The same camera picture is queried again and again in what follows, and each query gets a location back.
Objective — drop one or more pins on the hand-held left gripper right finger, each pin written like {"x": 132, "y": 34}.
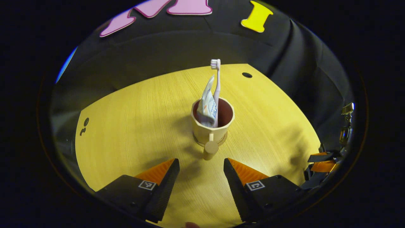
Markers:
{"x": 235, "y": 186}

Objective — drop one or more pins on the white toothpaste tube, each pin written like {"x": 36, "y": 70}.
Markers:
{"x": 207, "y": 107}

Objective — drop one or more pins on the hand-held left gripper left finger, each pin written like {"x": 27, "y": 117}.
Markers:
{"x": 166, "y": 186}

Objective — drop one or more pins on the black backdrop cloth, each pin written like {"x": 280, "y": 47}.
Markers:
{"x": 158, "y": 50}

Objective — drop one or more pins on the round brown coaster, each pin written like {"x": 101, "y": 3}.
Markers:
{"x": 224, "y": 139}

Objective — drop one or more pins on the yellow wooden desktop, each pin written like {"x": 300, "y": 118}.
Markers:
{"x": 126, "y": 126}

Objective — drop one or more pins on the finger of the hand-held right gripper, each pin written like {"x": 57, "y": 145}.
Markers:
{"x": 324, "y": 166}
{"x": 319, "y": 156}

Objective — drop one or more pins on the pink toothbrush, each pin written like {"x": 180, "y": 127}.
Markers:
{"x": 217, "y": 85}

